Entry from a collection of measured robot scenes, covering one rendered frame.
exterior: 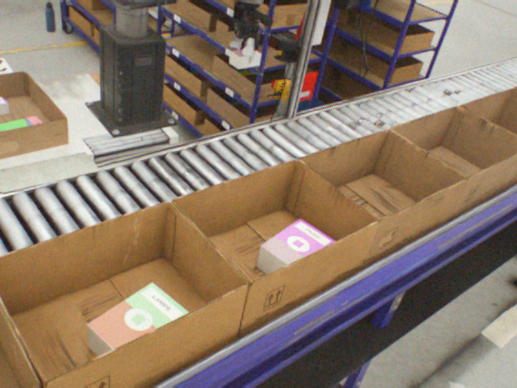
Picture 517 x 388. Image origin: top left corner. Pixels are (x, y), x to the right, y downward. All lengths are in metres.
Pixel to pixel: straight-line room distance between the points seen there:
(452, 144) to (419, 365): 0.97
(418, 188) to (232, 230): 0.61
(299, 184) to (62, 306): 0.66
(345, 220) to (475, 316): 1.55
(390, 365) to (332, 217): 1.14
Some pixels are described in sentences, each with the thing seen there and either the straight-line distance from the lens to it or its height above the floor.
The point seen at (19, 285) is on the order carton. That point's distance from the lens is 1.13.
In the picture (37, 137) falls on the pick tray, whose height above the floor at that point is 0.80.
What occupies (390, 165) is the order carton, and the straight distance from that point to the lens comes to 1.70.
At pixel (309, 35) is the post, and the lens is 2.09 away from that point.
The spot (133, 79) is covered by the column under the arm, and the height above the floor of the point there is 0.94.
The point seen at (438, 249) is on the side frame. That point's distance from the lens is 1.50.
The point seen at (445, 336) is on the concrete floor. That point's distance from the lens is 2.61.
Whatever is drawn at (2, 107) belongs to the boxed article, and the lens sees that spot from 2.07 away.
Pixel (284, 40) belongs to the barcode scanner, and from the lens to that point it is 2.07.
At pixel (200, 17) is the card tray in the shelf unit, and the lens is 3.06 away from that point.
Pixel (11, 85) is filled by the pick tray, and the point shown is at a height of 0.80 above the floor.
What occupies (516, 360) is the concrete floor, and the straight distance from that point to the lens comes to 2.71.
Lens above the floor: 1.78
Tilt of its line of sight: 36 degrees down
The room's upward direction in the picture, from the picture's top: 12 degrees clockwise
